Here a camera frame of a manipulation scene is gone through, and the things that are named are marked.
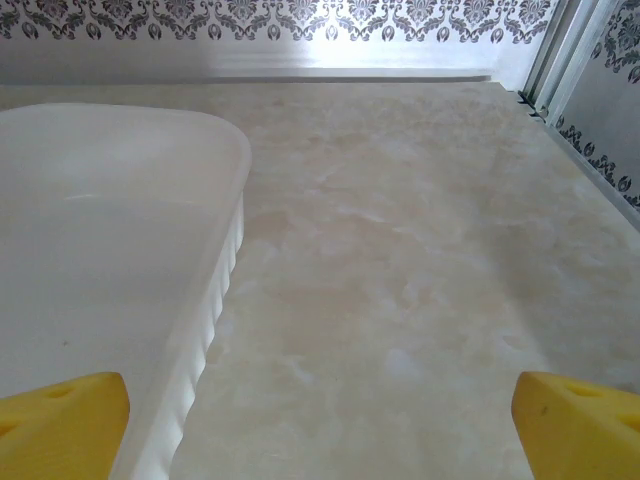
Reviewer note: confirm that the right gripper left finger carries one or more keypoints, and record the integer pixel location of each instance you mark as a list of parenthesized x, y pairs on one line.
[(55, 430)]

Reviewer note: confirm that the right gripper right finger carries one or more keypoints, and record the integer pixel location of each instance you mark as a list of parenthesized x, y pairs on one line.
[(580, 435)]

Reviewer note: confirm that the white plastic container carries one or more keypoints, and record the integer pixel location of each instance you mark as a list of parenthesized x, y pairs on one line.
[(100, 225)]

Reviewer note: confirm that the aluminium frame post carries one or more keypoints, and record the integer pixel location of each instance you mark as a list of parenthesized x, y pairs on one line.
[(560, 60)]

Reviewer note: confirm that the aluminium frame rail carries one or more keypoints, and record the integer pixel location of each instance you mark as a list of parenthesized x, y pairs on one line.
[(350, 74)]

